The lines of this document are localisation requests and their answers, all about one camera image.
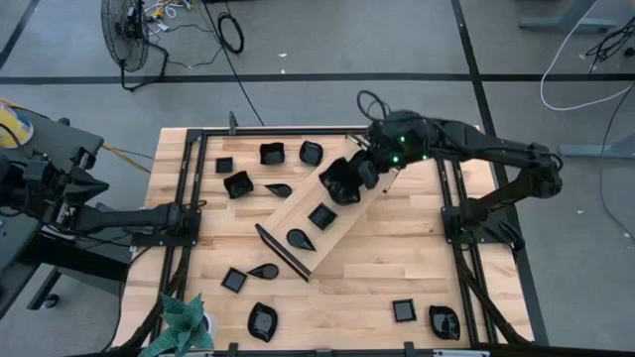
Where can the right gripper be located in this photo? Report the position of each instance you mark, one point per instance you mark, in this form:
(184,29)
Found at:
(389,149)

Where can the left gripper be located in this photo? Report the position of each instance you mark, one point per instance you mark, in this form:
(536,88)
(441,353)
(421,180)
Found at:
(55,191)

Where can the black pointed leaf plate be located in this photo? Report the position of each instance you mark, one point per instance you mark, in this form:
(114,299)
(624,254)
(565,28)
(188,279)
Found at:
(344,191)

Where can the black teardrop plate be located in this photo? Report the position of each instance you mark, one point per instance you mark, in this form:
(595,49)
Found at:
(279,190)
(300,239)
(264,271)

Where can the black oval leaf plate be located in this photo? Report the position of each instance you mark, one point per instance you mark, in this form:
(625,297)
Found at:
(444,322)
(262,321)
(311,153)

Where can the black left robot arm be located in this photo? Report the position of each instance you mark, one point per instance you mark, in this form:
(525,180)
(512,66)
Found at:
(124,218)

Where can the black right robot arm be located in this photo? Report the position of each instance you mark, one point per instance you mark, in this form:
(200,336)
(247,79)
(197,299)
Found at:
(486,146)

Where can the black side table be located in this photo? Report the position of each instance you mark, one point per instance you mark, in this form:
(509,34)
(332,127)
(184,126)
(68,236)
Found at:
(49,136)

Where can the wooden shelf riser black legs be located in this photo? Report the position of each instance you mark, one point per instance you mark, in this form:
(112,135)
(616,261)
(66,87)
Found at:
(292,218)

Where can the yellow and white round object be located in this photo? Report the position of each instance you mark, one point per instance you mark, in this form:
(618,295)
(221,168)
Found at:
(12,126)

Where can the black floor fan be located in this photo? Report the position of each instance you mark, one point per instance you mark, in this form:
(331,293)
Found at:
(124,35)

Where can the green paper plant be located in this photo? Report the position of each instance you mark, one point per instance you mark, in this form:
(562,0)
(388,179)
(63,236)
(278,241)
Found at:
(183,324)

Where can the white plant pot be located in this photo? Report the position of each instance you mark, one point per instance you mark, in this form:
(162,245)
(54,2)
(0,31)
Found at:
(213,324)

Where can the grey desk foot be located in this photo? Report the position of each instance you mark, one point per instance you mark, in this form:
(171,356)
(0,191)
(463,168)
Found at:
(585,150)
(565,23)

